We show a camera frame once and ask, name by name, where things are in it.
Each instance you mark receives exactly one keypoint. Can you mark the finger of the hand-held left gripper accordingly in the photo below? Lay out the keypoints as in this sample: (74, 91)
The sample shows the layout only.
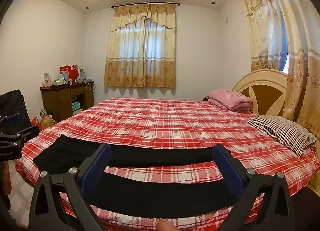
(26, 134)
(12, 120)

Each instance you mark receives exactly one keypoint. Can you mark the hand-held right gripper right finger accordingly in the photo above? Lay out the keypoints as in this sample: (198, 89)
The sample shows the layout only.
(228, 171)

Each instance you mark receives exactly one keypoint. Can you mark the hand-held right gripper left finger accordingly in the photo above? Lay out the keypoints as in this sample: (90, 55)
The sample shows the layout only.
(96, 168)

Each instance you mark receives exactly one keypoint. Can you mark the black pants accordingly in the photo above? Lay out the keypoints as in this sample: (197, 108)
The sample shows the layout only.
(155, 153)

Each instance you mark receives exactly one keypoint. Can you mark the person's right hand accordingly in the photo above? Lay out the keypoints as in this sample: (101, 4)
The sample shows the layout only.
(166, 225)

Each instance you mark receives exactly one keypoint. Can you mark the orange plastic bag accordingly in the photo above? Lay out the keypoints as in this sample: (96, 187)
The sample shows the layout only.
(36, 122)

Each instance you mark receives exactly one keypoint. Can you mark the patterned shopping bag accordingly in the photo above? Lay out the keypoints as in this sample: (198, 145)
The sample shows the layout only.
(47, 121)

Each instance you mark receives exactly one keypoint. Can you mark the brown wooden desk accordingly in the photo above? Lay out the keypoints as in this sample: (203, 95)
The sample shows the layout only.
(60, 96)

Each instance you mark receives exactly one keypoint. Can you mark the white card box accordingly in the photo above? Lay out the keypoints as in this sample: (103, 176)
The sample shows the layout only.
(47, 77)

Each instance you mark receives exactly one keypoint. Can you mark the teal box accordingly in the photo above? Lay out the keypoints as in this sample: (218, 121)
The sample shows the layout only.
(77, 106)

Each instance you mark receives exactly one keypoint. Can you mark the striped pillow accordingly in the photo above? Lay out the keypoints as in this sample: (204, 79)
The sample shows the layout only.
(282, 131)

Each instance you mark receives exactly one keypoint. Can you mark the blue and white box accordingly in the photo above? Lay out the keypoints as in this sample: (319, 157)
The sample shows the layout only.
(64, 77)

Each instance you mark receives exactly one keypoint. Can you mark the pink folded blanket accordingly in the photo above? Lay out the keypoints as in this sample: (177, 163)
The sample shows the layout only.
(230, 97)

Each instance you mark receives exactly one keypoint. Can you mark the bed with red plaid sheet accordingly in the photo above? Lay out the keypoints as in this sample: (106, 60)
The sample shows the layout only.
(162, 121)

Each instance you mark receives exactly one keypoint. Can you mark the cream wooden headboard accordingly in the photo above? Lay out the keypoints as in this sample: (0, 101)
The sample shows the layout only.
(265, 88)

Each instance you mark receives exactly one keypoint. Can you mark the long beige patterned curtain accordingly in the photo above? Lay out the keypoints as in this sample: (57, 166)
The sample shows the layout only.
(303, 83)

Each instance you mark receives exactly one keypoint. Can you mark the beige patterned window curtain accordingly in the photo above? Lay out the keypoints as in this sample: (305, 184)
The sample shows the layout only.
(140, 50)

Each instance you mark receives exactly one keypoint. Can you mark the dark curtain rod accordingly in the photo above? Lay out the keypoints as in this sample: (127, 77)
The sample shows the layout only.
(145, 4)

